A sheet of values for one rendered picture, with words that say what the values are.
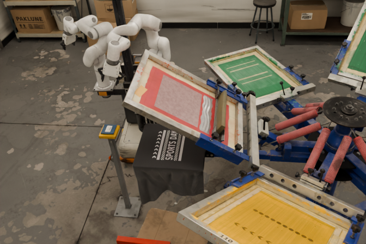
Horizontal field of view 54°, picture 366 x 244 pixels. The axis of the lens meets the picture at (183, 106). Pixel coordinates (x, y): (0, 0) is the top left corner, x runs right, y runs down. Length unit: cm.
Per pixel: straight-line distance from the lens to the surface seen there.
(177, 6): 613
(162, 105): 216
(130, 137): 367
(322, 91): 482
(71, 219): 352
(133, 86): 211
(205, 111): 232
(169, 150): 252
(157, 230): 324
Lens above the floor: 273
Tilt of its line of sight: 38 degrees down
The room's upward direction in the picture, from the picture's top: 4 degrees counter-clockwise
